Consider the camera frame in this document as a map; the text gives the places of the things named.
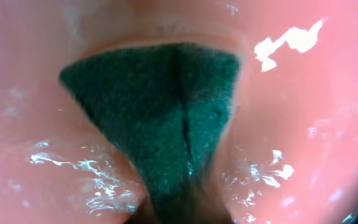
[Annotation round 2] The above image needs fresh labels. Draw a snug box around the dark green sponge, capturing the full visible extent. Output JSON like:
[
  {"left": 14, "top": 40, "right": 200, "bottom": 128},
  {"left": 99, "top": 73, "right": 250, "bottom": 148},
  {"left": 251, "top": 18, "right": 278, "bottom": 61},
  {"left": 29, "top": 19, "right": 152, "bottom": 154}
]
[{"left": 59, "top": 42, "right": 241, "bottom": 224}]

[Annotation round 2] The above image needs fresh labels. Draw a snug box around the dark red water tray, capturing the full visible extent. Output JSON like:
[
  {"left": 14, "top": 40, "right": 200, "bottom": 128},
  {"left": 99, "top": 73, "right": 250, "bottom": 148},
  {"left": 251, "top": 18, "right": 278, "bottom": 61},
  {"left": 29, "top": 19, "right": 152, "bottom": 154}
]
[{"left": 0, "top": 0, "right": 358, "bottom": 223}]

